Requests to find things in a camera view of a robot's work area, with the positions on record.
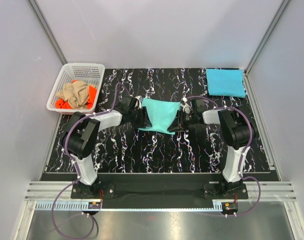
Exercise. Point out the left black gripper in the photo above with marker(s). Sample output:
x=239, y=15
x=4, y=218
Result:
x=143, y=121

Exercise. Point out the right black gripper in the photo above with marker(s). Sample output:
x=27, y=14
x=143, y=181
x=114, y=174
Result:
x=176, y=126

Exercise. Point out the teal t shirt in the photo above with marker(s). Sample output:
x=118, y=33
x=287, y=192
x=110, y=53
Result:
x=161, y=115

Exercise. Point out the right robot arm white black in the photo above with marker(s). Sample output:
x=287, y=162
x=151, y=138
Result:
x=238, y=133

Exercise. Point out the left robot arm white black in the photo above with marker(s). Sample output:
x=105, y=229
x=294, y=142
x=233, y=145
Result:
x=81, y=134

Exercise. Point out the folded blue t shirt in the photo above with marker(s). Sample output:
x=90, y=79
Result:
x=225, y=82

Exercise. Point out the beige t shirt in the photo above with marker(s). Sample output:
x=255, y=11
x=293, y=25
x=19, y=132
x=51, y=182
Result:
x=75, y=93

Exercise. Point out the white plastic laundry basket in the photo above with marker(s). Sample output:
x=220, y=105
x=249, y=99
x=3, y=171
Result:
x=89, y=73

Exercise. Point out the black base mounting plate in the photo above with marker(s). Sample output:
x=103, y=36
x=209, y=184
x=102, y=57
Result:
x=166, y=191

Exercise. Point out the orange t shirt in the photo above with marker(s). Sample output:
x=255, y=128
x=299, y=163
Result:
x=64, y=103

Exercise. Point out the right orange connector board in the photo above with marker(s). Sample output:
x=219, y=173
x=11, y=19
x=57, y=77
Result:
x=228, y=206

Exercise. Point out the orange connector board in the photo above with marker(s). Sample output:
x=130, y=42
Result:
x=94, y=205
x=228, y=206

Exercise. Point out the left orange connector board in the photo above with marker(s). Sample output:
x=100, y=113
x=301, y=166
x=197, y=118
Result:
x=94, y=205

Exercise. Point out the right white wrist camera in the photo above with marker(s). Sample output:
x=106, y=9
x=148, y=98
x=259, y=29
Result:
x=185, y=107

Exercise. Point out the aluminium rail frame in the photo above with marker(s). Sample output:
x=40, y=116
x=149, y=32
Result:
x=57, y=195

